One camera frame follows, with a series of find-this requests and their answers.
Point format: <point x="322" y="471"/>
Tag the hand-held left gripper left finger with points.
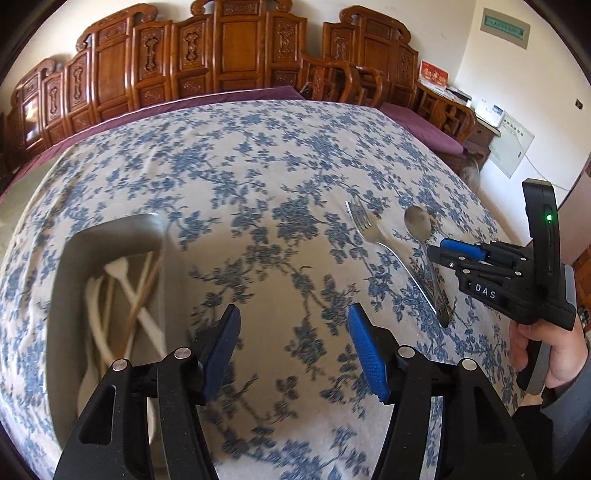
<point x="221" y="350"/>

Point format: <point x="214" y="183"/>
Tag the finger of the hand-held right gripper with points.
<point x="459" y="247"/>
<point x="448" y="258"/>

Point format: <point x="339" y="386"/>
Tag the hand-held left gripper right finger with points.
<point x="367" y="355"/>

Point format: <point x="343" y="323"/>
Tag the metal spoon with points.
<point x="418" y="224"/>

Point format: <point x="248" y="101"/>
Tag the metal fork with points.
<point x="364" y="221"/>

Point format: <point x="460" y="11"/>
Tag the large white spoon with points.
<point x="138" y="309"/>

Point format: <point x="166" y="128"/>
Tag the small white spoon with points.
<point x="94" y="323"/>

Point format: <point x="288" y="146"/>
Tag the metal tray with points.
<point x="78" y="258"/>

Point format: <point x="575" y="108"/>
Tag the person's right forearm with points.
<point x="570" y="424"/>

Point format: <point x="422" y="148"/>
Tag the person's right hand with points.
<point x="565" y="355"/>

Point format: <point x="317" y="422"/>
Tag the grey rounded object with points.
<point x="472" y="173"/>

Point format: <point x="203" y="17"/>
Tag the white device box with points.
<point x="488" y="114"/>

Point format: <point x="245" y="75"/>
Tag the red card on side table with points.
<point x="433" y="74"/>

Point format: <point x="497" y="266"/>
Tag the wooden armchair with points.
<point x="376" y="85"/>
<point x="341" y="78"/>

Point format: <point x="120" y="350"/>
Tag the blue floral tablecloth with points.
<point x="277" y="161"/>

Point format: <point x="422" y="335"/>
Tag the carved wooden panel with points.
<point x="51" y="106"/>
<point x="113" y="64"/>
<point x="240" y="46"/>
<point x="369" y="50"/>

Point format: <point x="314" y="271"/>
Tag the white wall panel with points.
<point x="510" y="145"/>

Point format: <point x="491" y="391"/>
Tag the green wall sign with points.
<point x="504" y="28"/>

